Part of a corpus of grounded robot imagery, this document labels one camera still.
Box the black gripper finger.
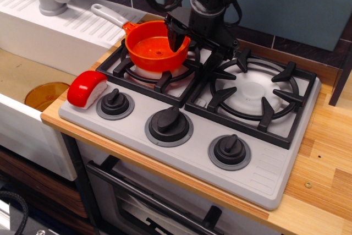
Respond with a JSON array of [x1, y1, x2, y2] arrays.
[[167, 23, 185, 52], [202, 48, 223, 77]]

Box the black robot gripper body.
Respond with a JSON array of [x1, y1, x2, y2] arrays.
[[164, 0, 239, 59]]

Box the orange toy pot grey handle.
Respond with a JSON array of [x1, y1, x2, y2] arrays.
[[91, 4, 191, 72]]

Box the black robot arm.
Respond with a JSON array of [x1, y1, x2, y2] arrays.
[[165, 0, 242, 70]]

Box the black left burner grate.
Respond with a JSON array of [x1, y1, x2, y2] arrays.
[[96, 41, 206, 108]]

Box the black burner grate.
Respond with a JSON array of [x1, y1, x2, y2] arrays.
[[185, 49, 321, 149], [96, 41, 206, 108]]

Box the black right burner grate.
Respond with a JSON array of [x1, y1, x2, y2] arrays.
[[185, 49, 321, 149]]

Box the grey toy stove top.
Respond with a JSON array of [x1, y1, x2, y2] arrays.
[[58, 41, 322, 211]]

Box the black middle stove knob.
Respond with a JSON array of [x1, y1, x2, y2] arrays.
[[145, 107, 194, 147]]

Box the black stove knob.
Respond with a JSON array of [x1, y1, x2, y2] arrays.
[[145, 107, 194, 147], [96, 89, 135, 121], [208, 134, 251, 171]]

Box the black left stove knob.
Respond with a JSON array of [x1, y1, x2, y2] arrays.
[[96, 89, 135, 121]]

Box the black right stove knob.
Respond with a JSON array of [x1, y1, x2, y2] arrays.
[[208, 134, 251, 171]]

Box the red white toy sushi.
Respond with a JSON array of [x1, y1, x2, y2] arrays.
[[67, 70, 107, 110]]

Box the white toy sink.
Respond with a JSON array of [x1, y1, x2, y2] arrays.
[[0, 0, 146, 182]]

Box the oven door with black handle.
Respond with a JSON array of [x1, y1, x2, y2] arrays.
[[83, 155, 278, 234]]

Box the black braided hose lower left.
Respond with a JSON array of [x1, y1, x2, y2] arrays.
[[0, 190, 29, 235]]

